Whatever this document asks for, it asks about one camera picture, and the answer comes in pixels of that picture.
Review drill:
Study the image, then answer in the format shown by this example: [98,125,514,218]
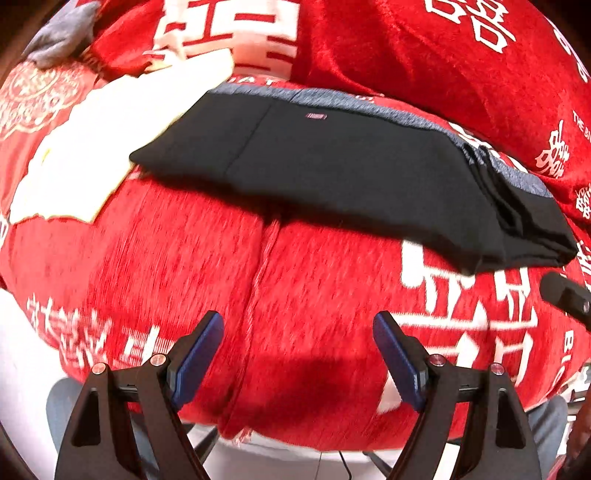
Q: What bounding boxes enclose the white cloth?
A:
[9,48,234,224]

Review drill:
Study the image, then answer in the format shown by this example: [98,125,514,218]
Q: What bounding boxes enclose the red gold patterned pillow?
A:
[0,58,100,217]

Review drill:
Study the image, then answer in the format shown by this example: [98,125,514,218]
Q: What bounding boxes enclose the red printed blanket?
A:
[0,0,591,455]

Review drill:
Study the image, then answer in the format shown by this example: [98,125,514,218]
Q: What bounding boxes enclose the small grey cloth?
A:
[21,0,100,70]

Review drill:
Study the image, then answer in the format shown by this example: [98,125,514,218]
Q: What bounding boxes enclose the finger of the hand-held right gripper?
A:
[539,271,591,330]

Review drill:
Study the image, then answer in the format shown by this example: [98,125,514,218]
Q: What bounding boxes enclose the black pants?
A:
[129,90,579,277]

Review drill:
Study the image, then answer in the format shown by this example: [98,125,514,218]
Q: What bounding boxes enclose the person's right leg in jeans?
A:
[526,394,571,467]

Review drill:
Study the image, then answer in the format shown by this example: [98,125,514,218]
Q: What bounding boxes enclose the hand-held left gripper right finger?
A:
[372,311,543,480]

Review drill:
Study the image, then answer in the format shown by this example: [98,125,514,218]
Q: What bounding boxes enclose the black tripod leg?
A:
[362,450,393,479]
[185,425,220,468]

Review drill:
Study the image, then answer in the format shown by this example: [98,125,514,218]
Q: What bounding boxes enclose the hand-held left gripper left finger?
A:
[54,310,225,480]

